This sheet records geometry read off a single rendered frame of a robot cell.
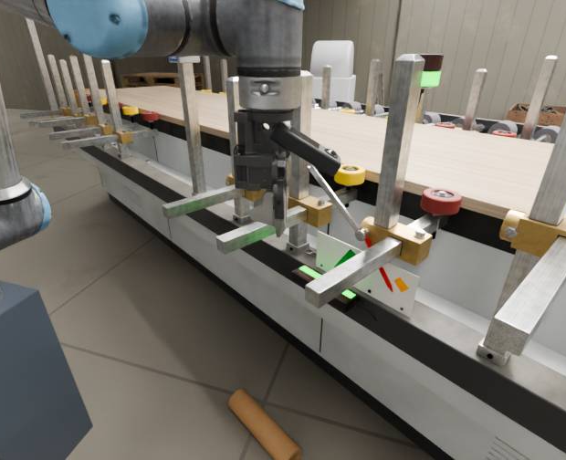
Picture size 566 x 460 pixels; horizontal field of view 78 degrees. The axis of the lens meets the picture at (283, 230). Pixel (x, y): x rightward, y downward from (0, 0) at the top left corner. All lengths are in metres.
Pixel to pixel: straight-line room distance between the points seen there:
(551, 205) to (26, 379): 1.26
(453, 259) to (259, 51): 0.67
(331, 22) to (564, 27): 3.02
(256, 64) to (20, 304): 0.90
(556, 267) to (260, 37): 0.45
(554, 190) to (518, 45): 5.60
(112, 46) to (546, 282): 0.53
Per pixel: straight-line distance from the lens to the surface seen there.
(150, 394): 1.58
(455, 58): 6.03
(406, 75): 0.65
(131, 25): 0.44
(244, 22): 0.51
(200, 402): 1.50
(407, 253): 0.71
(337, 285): 0.56
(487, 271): 0.92
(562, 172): 0.59
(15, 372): 1.23
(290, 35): 0.50
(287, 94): 0.50
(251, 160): 0.53
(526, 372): 0.76
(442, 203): 0.80
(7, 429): 1.30
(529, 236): 0.62
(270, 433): 1.31
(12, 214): 1.13
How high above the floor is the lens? 1.19
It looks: 27 degrees down
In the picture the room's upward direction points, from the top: straight up
